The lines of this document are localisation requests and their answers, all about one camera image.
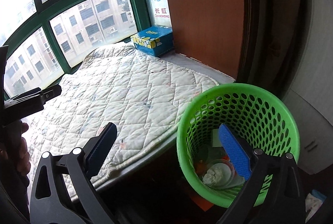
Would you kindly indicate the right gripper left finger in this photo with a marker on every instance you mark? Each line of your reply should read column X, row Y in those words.
column 50, row 201

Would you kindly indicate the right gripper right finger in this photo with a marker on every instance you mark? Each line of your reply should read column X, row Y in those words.
column 284, row 201

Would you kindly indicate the clear plastic cup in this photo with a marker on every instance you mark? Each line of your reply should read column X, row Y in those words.
column 225, row 162

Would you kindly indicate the white foam block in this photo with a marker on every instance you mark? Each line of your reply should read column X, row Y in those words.
column 215, row 140

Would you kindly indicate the white paper ball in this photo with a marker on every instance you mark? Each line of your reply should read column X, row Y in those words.
column 217, row 175

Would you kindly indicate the person's left hand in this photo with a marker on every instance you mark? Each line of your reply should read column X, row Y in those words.
column 22, row 162

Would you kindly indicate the white floral cloth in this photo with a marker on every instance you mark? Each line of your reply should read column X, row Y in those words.
column 313, row 202

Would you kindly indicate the green plastic waste basket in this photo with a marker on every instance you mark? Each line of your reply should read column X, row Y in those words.
column 248, row 111

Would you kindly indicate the white wardrobe cabinet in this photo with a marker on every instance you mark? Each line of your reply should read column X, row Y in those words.
column 309, row 97

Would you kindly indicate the white quilted mattress pad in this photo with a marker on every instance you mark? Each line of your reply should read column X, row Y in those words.
column 144, row 96

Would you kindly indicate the blue tissue box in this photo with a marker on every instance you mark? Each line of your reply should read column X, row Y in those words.
column 155, row 41

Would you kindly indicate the brown wooden panel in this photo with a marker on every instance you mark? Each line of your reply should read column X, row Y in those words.
column 210, row 31

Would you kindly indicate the green window frame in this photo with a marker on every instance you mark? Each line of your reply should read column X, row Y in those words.
column 47, row 39

